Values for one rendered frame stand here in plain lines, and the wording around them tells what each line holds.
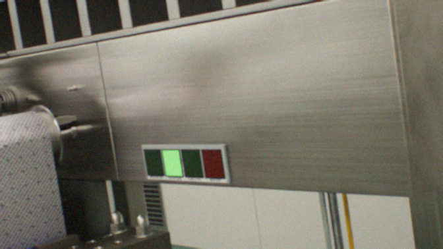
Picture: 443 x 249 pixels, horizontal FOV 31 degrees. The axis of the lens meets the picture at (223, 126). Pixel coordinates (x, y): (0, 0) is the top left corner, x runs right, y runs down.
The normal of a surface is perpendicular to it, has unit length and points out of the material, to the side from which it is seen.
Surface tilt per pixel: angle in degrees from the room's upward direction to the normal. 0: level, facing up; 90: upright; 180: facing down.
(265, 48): 90
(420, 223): 90
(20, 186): 90
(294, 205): 90
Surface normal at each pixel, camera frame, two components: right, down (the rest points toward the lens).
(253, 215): -0.73, 0.18
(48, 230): 0.66, -0.02
